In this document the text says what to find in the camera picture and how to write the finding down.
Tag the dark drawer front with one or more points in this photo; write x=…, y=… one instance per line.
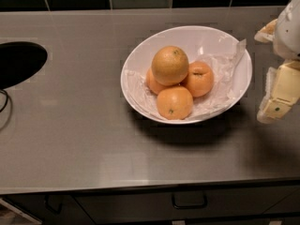
x=167, y=205

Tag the black drawer handle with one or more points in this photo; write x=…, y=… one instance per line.
x=183, y=201

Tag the left hidden orange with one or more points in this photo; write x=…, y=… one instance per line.
x=152, y=83

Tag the black left cabinet handle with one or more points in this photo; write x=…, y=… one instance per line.
x=53, y=203

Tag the black round object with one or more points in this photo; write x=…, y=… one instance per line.
x=19, y=61

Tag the white ceramic bowl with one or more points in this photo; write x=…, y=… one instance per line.
x=188, y=38

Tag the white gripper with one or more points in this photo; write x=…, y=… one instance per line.
x=288, y=32

